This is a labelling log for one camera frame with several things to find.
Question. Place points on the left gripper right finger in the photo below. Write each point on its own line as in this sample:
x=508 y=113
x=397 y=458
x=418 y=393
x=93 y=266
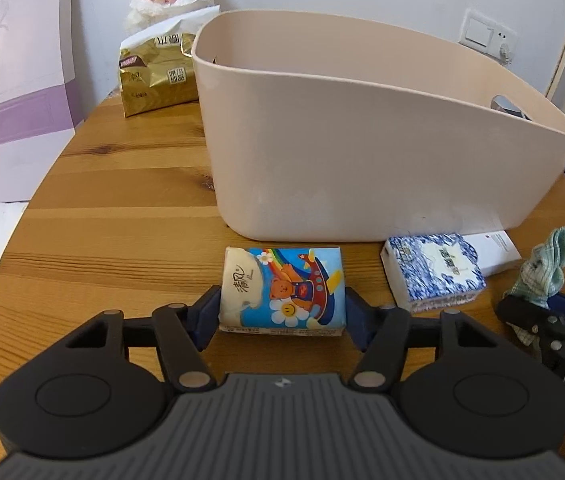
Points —
x=381 y=335

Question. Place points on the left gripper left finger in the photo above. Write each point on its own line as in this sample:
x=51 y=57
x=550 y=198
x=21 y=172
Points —
x=182 y=334

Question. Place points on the green plaid cloth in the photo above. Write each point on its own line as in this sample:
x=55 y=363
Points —
x=541 y=277

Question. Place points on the colourful bear tissue pack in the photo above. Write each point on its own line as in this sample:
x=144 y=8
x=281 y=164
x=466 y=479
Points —
x=296 y=291

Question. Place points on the blue white porcelain tissue pack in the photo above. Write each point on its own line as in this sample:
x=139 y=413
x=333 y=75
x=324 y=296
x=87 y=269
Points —
x=428 y=272

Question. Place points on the white flat box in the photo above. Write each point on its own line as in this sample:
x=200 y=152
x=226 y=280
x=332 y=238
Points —
x=495 y=252

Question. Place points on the beige plastic storage basket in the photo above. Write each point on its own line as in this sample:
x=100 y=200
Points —
x=323 y=128

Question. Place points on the gold tissue pack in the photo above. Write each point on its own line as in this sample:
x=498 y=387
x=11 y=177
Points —
x=156 y=68

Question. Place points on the white wall switch socket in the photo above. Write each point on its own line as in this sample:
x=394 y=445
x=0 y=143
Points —
x=486 y=36

